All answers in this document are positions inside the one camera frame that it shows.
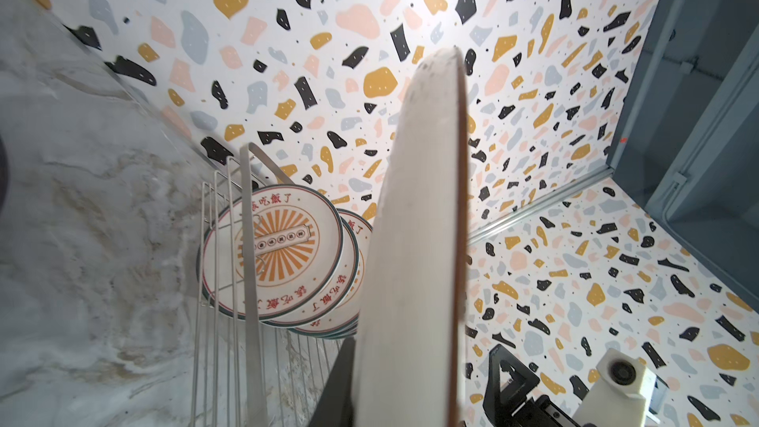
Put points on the white plate orange sunburst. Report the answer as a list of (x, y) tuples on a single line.
[(297, 244)]

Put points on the white plate black stripes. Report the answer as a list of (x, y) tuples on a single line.
[(409, 365)]

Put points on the sunburst plate green rim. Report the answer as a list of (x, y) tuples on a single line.
[(332, 293)]

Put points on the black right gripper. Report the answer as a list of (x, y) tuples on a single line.
[(506, 397)]

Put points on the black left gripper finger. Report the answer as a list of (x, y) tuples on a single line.
[(335, 406)]

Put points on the metal wire dish rack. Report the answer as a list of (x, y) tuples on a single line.
[(232, 363)]

